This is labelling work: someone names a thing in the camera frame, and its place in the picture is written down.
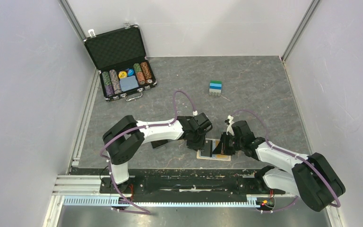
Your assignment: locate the black poker chip case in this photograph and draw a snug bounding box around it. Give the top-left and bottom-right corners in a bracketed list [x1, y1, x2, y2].
[83, 23, 157, 102]

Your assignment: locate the blue green block stack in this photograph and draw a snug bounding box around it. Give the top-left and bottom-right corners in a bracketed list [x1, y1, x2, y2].
[209, 80, 223, 96]

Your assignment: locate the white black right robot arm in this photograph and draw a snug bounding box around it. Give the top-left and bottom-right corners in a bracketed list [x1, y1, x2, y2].
[214, 120, 346, 212]

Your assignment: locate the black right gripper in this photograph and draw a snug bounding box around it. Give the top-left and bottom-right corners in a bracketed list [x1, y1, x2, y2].
[212, 131, 243, 156]

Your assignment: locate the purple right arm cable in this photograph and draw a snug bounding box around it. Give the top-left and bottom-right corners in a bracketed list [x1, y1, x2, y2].
[230, 109, 342, 214]

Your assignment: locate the black VIP card stack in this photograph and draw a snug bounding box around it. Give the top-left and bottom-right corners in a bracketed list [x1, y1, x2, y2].
[151, 140, 169, 149]

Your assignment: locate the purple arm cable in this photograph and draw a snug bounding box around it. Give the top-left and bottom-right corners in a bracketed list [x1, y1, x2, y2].
[230, 109, 342, 214]
[99, 90, 199, 215]

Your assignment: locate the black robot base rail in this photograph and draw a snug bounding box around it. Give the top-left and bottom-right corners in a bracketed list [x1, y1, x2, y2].
[118, 169, 285, 202]

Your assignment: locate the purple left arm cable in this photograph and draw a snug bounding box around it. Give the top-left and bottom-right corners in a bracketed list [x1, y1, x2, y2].
[99, 90, 199, 215]

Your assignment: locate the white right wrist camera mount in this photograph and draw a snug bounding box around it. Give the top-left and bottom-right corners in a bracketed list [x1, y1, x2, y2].
[225, 115, 234, 136]

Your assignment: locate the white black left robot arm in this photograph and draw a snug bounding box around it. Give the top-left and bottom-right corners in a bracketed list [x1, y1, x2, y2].
[100, 113, 213, 193]

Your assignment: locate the white toothed cable rail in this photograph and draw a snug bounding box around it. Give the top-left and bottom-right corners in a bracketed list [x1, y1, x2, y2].
[63, 195, 260, 208]

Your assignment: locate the black VIP credit card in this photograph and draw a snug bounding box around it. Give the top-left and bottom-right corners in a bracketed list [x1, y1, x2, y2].
[200, 140, 213, 157]

